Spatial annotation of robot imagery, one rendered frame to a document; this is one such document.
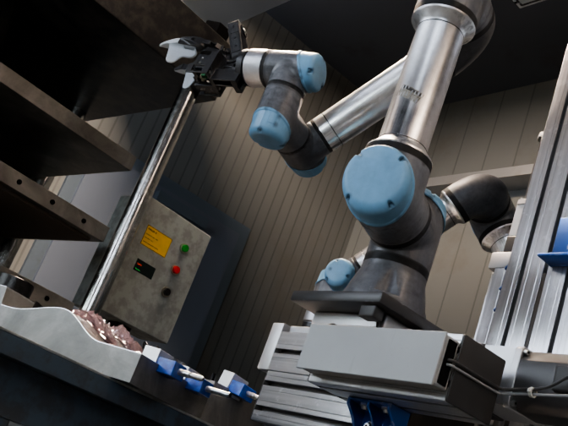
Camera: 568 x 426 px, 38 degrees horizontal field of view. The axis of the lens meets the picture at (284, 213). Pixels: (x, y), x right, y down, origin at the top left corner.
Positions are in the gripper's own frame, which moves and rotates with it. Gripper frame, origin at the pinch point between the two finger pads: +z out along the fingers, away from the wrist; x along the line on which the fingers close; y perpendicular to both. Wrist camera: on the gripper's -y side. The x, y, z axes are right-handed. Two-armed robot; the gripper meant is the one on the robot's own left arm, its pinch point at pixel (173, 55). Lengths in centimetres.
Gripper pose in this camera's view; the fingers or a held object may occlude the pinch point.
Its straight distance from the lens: 175.2
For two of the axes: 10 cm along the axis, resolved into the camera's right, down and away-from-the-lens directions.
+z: -8.6, -1.4, 4.9
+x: 3.3, 5.7, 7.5
